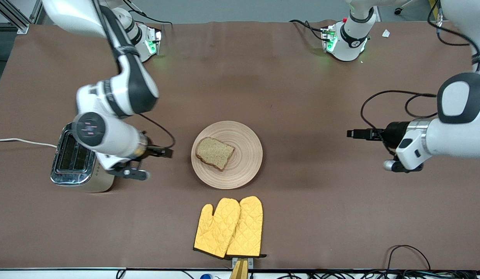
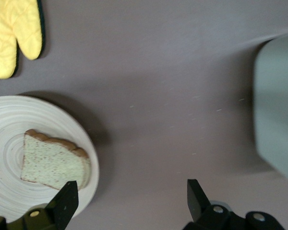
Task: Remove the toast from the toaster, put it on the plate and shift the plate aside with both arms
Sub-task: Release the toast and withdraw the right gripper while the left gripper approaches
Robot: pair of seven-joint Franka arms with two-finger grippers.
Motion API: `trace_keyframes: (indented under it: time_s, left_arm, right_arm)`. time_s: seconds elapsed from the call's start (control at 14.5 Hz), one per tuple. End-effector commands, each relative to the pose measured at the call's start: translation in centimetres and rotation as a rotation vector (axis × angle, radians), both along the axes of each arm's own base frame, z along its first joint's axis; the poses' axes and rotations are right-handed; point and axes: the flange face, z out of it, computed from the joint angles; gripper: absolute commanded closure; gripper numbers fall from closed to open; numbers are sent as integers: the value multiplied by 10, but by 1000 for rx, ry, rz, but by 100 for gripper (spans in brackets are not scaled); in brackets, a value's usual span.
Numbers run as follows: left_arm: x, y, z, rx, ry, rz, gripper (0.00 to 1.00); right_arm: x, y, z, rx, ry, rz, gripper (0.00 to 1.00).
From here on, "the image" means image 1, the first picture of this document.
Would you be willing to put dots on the small white paper scrap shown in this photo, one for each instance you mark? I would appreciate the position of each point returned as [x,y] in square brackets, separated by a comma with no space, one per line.
[386,33]

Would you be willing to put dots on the aluminium frame profile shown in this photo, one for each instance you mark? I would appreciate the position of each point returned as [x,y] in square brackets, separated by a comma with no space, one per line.
[19,21]

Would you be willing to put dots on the brown table cloth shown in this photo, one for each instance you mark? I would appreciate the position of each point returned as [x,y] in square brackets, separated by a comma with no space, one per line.
[301,116]

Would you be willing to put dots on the round wooden plate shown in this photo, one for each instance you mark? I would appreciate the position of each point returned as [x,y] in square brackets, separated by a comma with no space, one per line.
[245,162]

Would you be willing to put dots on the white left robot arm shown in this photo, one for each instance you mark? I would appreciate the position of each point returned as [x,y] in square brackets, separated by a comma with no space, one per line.
[456,135]

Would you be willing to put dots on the yellow quilted oven mitt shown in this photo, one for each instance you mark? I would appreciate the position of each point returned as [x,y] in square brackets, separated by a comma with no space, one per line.
[216,228]
[247,228]

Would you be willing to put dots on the metal base plate green light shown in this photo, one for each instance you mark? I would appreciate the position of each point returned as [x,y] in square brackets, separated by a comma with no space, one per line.
[328,38]
[154,40]

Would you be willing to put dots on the cream and chrome toaster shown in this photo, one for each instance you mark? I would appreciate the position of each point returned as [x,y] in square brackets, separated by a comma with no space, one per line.
[69,170]

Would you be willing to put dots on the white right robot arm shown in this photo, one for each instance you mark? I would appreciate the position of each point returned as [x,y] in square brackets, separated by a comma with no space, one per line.
[127,89]

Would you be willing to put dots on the black caster wheel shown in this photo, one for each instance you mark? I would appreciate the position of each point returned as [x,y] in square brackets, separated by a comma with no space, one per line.
[398,11]

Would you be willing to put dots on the brown toast slice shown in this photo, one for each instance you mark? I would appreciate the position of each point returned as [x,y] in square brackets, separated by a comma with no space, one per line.
[214,153]

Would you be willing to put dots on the wooden post with metal bracket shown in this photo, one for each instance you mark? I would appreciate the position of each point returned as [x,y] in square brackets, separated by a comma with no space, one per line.
[240,269]

